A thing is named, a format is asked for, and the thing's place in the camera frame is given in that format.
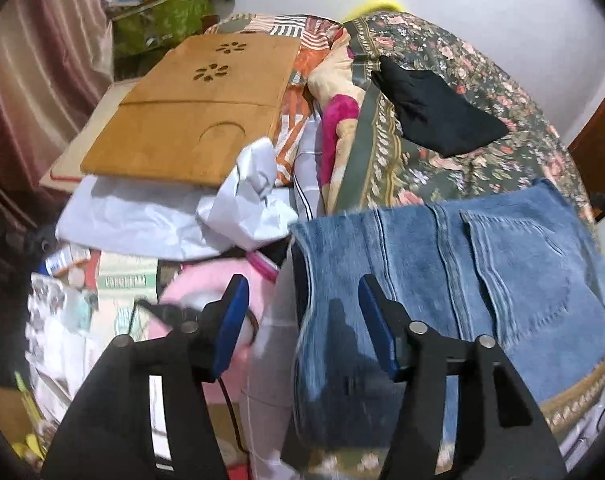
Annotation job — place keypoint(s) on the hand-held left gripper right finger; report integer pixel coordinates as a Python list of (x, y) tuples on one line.
[(377, 317)]

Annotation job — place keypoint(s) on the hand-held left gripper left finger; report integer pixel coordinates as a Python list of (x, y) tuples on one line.
[(228, 317)]

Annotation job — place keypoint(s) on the blue denim pants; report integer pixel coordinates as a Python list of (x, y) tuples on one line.
[(432, 280)]

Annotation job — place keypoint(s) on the pink round plush cushion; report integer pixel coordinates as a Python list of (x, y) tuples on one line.
[(202, 290)]

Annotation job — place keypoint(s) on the white green printed box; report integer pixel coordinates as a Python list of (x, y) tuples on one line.
[(125, 285)]

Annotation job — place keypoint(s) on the crumpled white paper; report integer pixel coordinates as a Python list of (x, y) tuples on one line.
[(182, 210)]

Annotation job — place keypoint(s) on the wooden lap tray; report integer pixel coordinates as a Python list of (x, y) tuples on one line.
[(182, 115)]

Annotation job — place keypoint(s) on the floral green bedspread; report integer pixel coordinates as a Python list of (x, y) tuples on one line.
[(462, 125)]

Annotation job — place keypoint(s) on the black folded cloth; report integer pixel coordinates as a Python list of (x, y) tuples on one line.
[(435, 110)]

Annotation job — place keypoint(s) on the pink and cream blanket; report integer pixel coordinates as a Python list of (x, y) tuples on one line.
[(335, 105)]

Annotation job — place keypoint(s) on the patchwork striped quilt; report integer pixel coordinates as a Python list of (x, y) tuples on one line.
[(295, 75)]

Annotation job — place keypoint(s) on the wooden headboard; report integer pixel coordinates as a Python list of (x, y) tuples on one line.
[(599, 140)]

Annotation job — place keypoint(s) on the green patterned storage box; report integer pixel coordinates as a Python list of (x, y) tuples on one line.
[(157, 22)]

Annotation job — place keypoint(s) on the pink curtain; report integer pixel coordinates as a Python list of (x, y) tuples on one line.
[(37, 75)]

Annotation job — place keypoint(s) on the yellow cloth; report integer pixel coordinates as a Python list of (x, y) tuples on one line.
[(372, 5)]

